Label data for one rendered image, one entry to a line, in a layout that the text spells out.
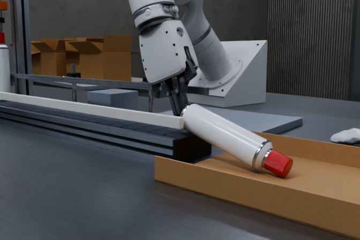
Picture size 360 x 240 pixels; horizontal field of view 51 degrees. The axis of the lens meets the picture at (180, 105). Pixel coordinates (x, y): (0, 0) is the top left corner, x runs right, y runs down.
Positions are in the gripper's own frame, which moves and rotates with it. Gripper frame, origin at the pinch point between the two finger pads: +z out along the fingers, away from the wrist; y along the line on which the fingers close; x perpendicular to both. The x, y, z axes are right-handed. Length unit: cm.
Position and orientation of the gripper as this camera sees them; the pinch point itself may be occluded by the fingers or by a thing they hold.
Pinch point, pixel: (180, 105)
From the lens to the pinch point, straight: 71.1
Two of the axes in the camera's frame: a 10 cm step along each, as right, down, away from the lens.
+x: -6.4, 1.1, -7.6
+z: 2.6, 9.6, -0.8
